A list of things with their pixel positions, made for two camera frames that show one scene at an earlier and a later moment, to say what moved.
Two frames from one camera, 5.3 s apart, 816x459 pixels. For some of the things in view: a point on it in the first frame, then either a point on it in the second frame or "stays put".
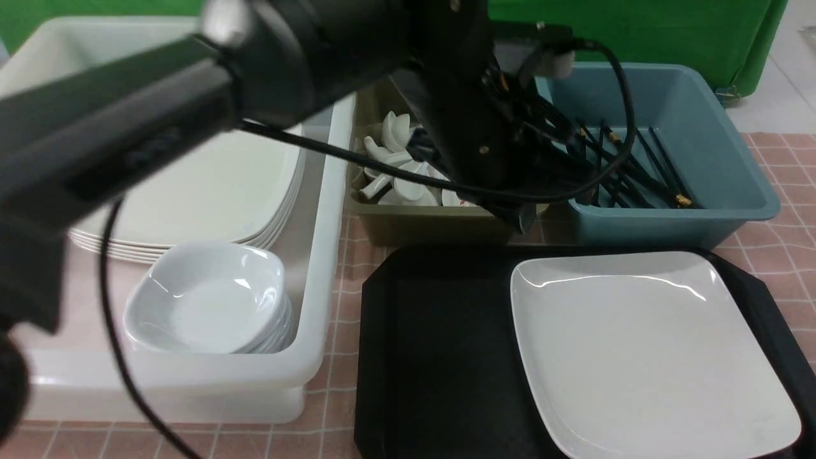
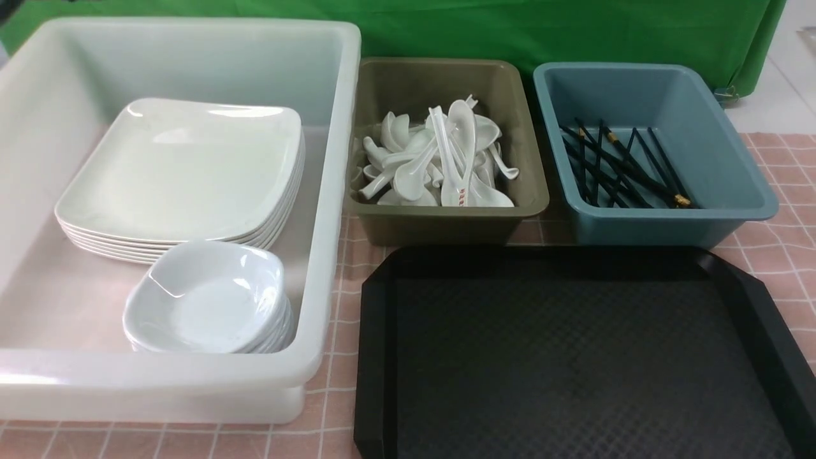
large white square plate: x=648 y=355 -> x=188 y=169
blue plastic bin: x=692 y=177 stays put
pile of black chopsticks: x=631 y=173 stays put
